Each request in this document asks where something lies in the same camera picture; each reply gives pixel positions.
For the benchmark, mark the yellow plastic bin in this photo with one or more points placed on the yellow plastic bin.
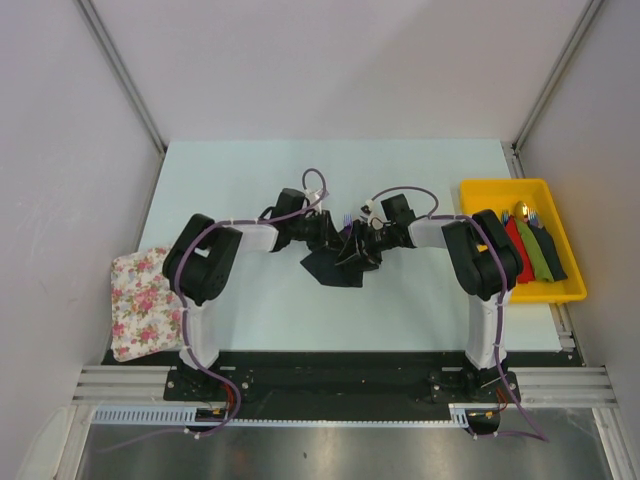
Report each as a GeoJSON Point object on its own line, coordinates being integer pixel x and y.
{"type": "Point", "coordinates": [503, 194]}

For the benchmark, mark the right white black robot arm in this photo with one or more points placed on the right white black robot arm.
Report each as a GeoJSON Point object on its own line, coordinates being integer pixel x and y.
{"type": "Point", "coordinates": [486, 265]}

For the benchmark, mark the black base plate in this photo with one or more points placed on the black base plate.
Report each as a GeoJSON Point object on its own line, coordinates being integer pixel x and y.
{"type": "Point", "coordinates": [356, 386]}

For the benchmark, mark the white cable duct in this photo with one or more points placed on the white cable duct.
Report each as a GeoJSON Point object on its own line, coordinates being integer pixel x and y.
{"type": "Point", "coordinates": [200, 417]}

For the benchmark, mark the green rolled napkin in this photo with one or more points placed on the green rolled napkin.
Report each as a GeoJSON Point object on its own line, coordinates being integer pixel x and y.
{"type": "Point", "coordinates": [540, 268]}

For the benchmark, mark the left corner aluminium post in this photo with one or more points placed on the left corner aluminium post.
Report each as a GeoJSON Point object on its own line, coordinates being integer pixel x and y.
{"type": "Point", "coordinates": [115, 62]}

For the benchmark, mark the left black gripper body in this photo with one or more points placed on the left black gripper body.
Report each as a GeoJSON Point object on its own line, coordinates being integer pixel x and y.
{"type": "Point", "coordinates": [326, 231]}

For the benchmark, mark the red rolled napkin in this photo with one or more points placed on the red rolled napkin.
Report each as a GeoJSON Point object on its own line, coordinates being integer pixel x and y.
{"type": "Point", "coordinates": [520, 255]}

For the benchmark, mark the purple fork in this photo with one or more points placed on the purple fork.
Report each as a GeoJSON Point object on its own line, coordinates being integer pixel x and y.
{"type": "Point", "coordinates": [347, 222]}

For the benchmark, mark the right corner aluminium post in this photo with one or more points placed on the right corner aluminium post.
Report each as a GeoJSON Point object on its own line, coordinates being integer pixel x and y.
{"type": "Point", "coordinates": [560, 68]}

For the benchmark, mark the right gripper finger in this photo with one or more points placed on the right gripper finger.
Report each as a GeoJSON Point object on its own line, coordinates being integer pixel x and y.
{"type": "Point", "coordinates": [372, 260]}
{"type": "Point", "coordinates": [353, 254]}

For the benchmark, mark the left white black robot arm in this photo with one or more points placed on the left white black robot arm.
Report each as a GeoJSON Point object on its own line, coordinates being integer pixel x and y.
{"type": "Point", "coordinates": [200, 262]}

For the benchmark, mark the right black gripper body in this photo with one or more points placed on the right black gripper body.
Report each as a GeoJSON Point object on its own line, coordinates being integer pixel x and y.
{"type": "Point", "coordinates": [364, 245]}

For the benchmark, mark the aluminium frame rail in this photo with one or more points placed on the aluminium frame rail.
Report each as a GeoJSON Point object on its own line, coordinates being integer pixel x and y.
{"type": "Point", "coordinates": [540, 387]}

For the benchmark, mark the dark rolled napkin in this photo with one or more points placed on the dark rolled napkin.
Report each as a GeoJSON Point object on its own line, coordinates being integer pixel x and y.
{"type": "Point", "coordinates": [549, 251]}

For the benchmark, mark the floral cloth mat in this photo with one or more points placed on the floral cloth mat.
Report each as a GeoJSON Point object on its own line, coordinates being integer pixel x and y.
{"type": "Point", "coordinates": [146, 314]}

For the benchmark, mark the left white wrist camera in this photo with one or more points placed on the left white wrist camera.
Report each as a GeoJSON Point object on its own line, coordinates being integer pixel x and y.
{"type": "Point", "coordinates": [315, 199]}

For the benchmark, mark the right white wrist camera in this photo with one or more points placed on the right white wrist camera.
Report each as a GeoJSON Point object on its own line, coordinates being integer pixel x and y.
{"type": "Point", "coordinates": [369, 216]}

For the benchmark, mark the corner aluminium post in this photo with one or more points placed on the corner aluminium post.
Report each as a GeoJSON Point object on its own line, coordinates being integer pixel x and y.
{"type": "Point", "coordinates": [560, 68]}
{"type": "Point", "coordinates": [115, 62]}

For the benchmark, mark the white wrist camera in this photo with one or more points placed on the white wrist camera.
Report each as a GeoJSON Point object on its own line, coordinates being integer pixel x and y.
{"type": "Point", "coordinates": [369, 216]}
{"type": "Point", "coordinates": [315, 199]}

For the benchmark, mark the gold spoon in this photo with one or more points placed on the gold spoon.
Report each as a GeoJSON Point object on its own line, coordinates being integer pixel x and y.
{"type": "Point", "coordinates": [521, 211]}

